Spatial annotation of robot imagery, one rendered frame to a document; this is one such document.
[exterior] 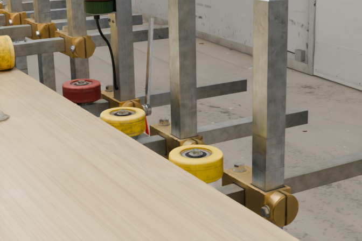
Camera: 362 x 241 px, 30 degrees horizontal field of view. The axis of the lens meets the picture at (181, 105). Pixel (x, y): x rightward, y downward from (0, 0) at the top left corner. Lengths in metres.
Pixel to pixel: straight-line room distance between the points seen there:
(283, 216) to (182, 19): 0.38
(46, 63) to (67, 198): 1.03
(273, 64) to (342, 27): 4.12
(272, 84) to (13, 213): 0.40
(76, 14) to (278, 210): 0.80
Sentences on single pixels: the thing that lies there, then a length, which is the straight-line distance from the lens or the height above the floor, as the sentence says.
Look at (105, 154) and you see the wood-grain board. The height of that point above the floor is 0.90.
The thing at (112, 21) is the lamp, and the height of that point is 1.04.
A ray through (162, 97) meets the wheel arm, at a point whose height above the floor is 0.85.
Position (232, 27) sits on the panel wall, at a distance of 6.41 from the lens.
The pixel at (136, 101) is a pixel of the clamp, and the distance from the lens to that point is 1.41.
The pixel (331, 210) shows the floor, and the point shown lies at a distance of 3.02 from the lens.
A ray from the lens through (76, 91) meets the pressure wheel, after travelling 1.40.
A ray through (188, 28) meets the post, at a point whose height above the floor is 1.06.
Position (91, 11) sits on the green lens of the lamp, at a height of 1.06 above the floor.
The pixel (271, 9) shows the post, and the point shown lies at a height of 1.12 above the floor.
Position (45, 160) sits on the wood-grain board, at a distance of 1.01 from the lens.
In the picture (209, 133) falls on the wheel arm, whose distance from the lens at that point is 1.29.
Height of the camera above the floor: 1.25
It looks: 16 degrees down
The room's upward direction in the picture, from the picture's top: 1 degrees counter-clockwise
